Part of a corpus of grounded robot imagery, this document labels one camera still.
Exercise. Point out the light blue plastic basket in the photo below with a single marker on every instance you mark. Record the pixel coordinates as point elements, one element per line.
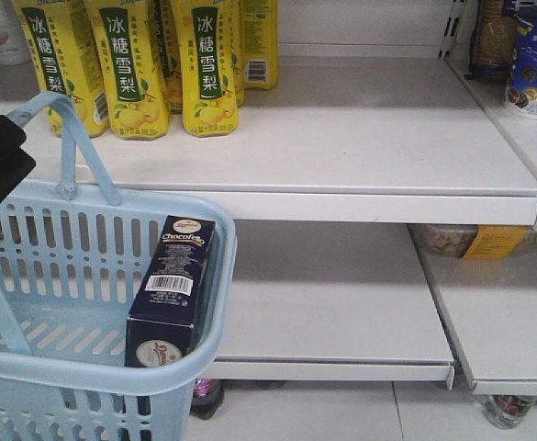
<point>72,255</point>

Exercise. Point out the dark blue cookie box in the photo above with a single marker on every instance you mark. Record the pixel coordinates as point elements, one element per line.
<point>166,317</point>

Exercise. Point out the yellow pear drink bottle left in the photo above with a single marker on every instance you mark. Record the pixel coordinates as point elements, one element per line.
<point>63,51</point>

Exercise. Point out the yellow pear drink bottle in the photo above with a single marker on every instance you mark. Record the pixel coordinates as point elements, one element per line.
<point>127,49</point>
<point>204,35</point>
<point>63,51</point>

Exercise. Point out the yellow pear drink bottle middle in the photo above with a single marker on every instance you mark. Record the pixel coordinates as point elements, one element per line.
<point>127,49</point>

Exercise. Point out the yellow pear drink bottle right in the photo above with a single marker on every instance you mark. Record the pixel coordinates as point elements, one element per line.
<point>204,35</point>

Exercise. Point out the white lower store shelf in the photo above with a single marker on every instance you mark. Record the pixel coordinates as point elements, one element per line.
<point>331,301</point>

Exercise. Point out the white store shelf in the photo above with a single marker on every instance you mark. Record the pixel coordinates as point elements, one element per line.
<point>331,301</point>
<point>350,139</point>

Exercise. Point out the white upper store shelf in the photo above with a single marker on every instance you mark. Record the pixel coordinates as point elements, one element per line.
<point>350,139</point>

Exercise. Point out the yellow labelled snack jar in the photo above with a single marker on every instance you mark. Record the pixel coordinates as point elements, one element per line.
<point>471,241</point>

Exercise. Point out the brown cookie package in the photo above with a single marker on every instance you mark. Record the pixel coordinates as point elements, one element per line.
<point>492,41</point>

